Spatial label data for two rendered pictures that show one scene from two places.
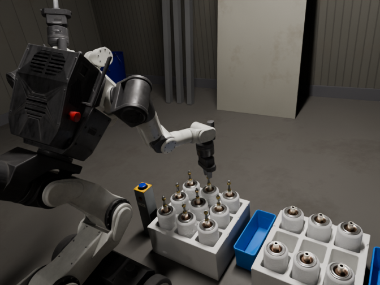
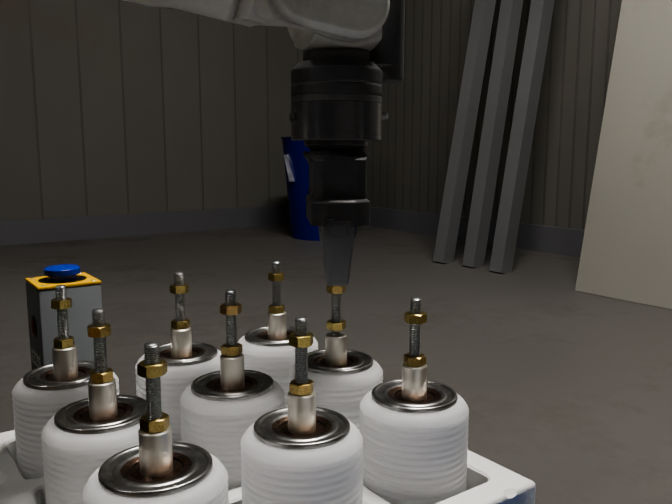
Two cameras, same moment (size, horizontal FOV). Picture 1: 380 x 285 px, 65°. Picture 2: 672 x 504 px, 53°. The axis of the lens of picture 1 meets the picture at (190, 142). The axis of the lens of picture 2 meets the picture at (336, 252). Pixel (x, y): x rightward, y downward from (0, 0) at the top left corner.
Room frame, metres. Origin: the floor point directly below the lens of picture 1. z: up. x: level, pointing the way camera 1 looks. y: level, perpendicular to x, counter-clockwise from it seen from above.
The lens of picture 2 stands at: (0.66, -0.28, 0.47)
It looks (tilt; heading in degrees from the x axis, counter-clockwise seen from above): 9 degrees down; 19
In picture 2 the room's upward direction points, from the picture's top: straight up
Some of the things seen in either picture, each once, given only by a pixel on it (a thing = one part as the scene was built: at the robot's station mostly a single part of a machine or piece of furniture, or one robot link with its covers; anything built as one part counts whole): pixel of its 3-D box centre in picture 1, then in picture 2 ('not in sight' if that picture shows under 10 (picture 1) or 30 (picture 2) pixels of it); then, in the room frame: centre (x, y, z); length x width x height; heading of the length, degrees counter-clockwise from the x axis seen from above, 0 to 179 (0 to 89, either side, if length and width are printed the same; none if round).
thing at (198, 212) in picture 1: (200, 216); (234, 478); (1.20, 0.00, 0.16); 0.10 x 0.10 x 0.18
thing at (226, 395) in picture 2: (198, 202); (232, 385); (1.20, 0.00, 0.25); 0.08 x 0.08 x 0.01
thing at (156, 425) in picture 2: not in sight; (154, 422); (1.03, -0.03, 0.29); 0.02 x 0.02 x 0.01; 11
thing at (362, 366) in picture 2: (209, 189); (336, 362); (1.29, -0.07, 0.25); 0.08 x 0.08 x 0.01
